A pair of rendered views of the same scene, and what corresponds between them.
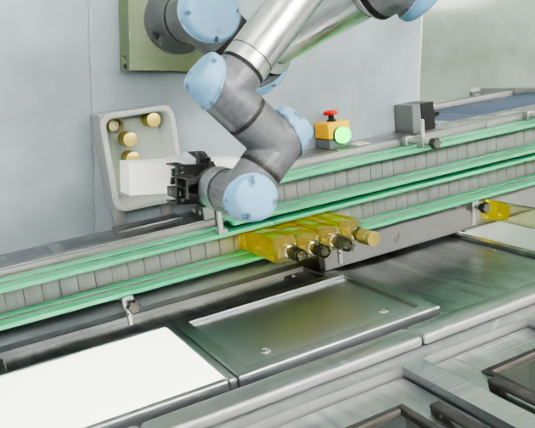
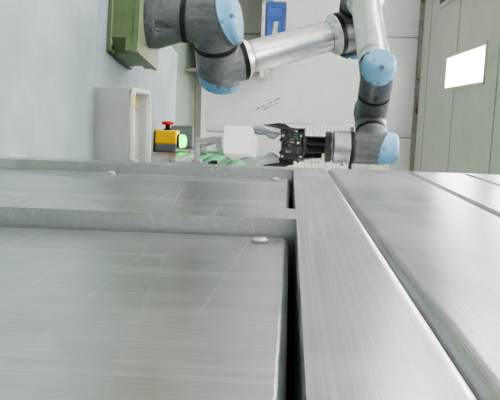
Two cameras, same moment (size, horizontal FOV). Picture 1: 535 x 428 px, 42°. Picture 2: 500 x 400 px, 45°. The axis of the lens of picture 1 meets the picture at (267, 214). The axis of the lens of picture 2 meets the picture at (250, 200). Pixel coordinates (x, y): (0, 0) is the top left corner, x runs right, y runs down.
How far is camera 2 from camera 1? 1.53 m
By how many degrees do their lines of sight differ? 59
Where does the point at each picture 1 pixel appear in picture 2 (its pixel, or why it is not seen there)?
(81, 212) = not seen: hidden behind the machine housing
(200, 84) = (393, 67)
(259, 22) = (383, 36)
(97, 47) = (100, 23)
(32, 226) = not seen: hidden behind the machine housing
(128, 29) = (138, 14)
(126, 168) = (245, 131)
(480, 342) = not seen: hidden behind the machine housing
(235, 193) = (396, 142)
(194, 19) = (236, 22)
